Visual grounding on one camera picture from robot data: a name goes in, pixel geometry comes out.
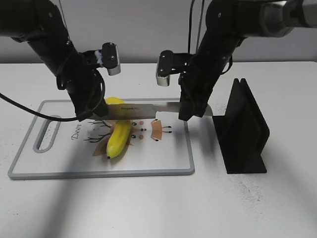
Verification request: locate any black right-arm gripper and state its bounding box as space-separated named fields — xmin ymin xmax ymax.
xmin=178 ymin=54 xmax=223 ymax=121

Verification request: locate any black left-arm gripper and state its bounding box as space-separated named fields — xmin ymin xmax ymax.
xmin=56 ymin=51 xmax=108 ymax=121

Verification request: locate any steel cleaver knife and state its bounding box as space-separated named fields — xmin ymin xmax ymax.
xmin=105 ymin=101 xmax=213 ymax=120

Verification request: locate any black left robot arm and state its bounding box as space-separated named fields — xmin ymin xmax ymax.
xmin=0 ymin=0 xmax=109 ymax=122

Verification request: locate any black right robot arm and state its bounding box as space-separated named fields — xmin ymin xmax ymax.
xmin=178 ymin=0 xmax=317 ymax=121

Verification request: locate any yellow plastic banana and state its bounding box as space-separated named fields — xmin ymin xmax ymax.
xmin=105 ymin=96 xmax=132 ymax=160

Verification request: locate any black knife stand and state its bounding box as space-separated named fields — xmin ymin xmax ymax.
xmin=212 ymin=78 xmax=270 ymax=174

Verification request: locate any white grey-rimmed cutting board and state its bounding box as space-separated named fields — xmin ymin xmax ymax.
xmin=8 ymin=112 xmax=195 ymax=180

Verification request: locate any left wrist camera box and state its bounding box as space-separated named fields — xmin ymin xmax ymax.
xmin=95 ymin=42 xmax=121 ymax=76

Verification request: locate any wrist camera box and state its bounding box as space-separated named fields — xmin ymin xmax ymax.
xmin=95 ymin=42 xmax=121 ymax=76
xmin=156 ymin=50 xmax=192 ymax=87

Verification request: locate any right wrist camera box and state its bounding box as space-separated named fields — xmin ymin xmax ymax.
xmin=156 ymin=50 xmax=192 ymax=87

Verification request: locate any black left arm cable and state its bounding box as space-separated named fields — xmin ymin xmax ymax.
xmin=0 ymin=71 xmax=106 ymax=122

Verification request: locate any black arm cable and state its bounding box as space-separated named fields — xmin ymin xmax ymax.
xmin=0 ymin=71 xmax=106 ymax=122
xmin=187 ymin=0 xmax=206 ymax=54

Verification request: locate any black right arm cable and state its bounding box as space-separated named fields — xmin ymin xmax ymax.
xmin=187 ymin=0 xmax=206 ymax=54

